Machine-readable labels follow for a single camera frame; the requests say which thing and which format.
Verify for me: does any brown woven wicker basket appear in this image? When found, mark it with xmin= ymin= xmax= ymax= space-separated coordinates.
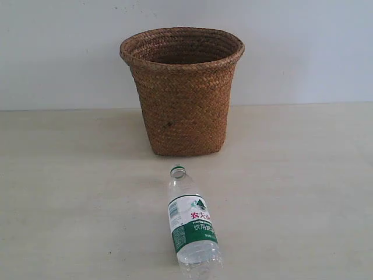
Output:
xmin=119 ymin=27 xmax=245 ymax=156

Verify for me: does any clear plastic water bottle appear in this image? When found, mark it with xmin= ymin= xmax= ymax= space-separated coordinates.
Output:
xmin=167 ymin=164 xmax=223 ymax=279

